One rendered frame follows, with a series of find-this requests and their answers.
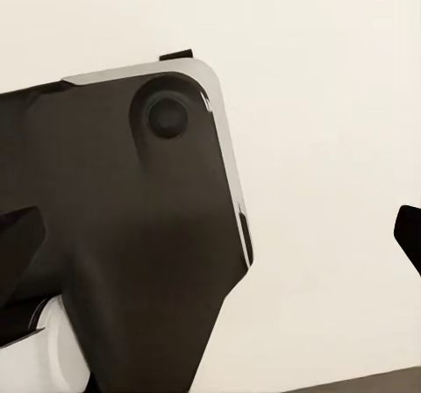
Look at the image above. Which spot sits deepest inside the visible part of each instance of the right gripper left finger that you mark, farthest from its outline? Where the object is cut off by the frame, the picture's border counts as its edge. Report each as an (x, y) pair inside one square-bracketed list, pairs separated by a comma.
[(21, 235)]

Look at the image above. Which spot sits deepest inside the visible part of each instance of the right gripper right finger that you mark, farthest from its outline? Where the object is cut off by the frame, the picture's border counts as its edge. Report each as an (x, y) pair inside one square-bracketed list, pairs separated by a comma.
[(408, 233)]

